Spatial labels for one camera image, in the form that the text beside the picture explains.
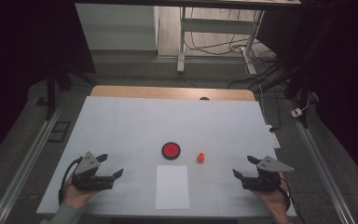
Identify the white cabinet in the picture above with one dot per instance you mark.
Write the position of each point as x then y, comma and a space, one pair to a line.
115, 28

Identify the white adapter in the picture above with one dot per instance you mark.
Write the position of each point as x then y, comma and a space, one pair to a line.
296, 112

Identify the dark floor box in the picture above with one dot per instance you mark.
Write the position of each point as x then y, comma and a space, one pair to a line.
59, 131

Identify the black curtain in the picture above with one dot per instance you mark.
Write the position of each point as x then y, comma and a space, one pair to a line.
12, 62
345, 77

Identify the person's right hand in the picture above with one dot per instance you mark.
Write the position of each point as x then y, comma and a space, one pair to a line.
276, 203

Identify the orange stamp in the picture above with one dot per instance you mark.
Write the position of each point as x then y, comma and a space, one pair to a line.
200, 159

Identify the metal floor rail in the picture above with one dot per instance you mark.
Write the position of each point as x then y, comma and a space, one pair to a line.
28, 161
320, 165

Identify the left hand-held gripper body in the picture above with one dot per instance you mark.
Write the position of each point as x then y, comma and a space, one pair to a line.
88, 165

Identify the white paper sheet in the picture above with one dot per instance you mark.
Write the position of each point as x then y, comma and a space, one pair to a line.
172, 186

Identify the black stand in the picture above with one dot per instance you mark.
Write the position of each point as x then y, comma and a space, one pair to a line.
301, 90
51, 90

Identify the white desk frame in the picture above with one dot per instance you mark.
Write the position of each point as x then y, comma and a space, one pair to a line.
214, 25

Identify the white power strip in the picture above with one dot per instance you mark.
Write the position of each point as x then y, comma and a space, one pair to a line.
274, 140

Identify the black plug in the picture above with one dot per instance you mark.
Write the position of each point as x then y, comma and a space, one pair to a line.
272, 129

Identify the black table grommet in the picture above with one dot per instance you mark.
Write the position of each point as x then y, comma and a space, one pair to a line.
204, 98

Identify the person's left hand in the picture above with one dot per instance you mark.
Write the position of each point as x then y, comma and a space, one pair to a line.
74, 197

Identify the white table cover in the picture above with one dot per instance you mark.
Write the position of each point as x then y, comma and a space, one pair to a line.
136, 124

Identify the round red ink pad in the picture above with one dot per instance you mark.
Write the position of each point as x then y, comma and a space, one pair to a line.
171, 150

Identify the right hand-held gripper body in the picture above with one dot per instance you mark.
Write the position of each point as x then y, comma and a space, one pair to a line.
270, 165

